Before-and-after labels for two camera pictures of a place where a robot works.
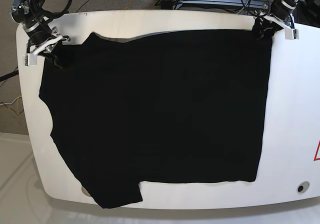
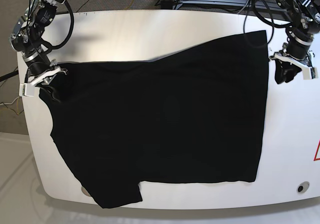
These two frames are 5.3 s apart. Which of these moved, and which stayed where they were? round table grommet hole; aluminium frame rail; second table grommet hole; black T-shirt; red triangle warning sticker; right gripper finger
Moved: black T-shirt; right gripper finger
Stayed: second table grommet hole; red triangle warning sticker; aluminium frame rail; round table grommet hole
